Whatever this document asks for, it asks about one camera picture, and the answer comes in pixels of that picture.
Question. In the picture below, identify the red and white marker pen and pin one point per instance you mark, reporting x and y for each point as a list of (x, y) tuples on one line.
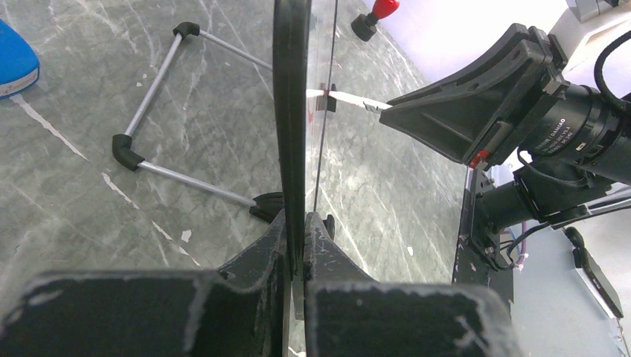
[(327, 100)]

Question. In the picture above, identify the blue eraser on table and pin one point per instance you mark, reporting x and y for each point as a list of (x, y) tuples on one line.
[(20, 66)]

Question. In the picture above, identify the red black stamp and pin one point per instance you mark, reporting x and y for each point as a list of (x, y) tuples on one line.
[(365, 25)]

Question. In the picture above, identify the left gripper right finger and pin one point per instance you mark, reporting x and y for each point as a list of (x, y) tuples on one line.
[(348, 313)]

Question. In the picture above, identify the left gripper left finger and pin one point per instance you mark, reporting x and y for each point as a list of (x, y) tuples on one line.
[(238, 309)]

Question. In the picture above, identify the small whiteboard with black frame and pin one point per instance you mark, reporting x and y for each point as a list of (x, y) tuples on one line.
[(196, 129)]

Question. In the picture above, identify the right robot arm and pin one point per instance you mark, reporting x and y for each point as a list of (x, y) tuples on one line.
[(550, 192)]

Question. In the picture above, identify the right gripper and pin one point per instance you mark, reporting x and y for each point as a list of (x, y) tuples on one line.
[(509, 97)]

